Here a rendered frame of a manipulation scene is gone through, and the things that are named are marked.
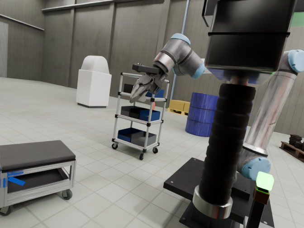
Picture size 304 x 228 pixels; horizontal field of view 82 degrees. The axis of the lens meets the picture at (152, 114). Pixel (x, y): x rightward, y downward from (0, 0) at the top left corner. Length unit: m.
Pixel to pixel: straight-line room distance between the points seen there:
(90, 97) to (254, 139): 4.70
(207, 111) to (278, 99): 2.81
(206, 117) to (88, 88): 3.34
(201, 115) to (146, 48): 6.12
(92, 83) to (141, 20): 5.53
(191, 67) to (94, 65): 4.68
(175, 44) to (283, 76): 0.63
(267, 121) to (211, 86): 6.69
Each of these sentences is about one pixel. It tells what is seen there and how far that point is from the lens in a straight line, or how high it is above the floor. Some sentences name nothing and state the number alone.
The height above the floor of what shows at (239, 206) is 0.30.
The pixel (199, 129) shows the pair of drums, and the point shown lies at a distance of 3.91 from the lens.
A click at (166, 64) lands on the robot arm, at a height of 0.98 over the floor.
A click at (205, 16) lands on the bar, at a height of 0.95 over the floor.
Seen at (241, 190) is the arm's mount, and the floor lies 0.35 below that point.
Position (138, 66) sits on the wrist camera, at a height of 0.95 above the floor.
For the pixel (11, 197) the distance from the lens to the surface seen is 1.36.
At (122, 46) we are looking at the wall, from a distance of 10.26.
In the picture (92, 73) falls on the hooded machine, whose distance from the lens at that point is 5.30.
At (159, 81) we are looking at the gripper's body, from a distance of 0.81.
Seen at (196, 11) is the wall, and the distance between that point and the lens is 8.79.
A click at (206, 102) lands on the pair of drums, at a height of 0.74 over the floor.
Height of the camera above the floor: 0.88
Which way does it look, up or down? 9 degrees down
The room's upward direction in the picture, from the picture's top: 9 degrees clockwise
